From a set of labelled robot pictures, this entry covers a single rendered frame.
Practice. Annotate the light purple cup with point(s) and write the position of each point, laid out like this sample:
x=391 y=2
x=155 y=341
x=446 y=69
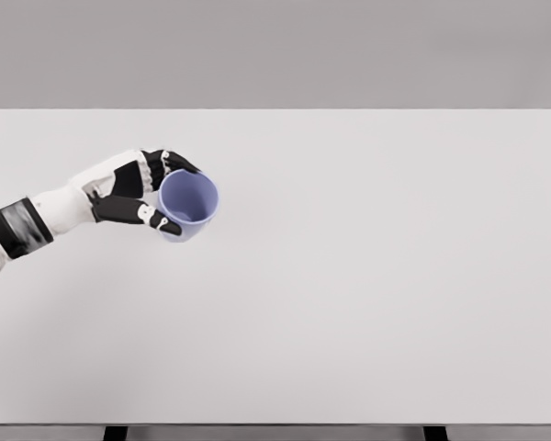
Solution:
x=189 y=202

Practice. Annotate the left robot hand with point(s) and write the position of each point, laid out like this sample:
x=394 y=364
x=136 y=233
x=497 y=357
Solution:
x=119 y=184

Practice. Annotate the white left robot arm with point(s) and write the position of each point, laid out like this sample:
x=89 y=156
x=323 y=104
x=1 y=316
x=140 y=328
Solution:
x=37 y=216

